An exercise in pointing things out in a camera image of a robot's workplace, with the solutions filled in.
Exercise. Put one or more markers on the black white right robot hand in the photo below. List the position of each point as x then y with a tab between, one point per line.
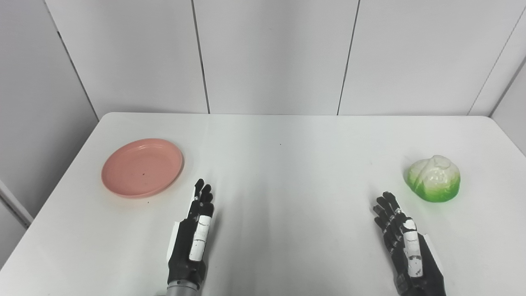
427	267

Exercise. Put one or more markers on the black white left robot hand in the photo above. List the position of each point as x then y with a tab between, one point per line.
183	246

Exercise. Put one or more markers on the green white toy cabbage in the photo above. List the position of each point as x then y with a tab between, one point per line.
433	179

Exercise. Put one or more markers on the pink round plate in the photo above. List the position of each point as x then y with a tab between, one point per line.
141	167

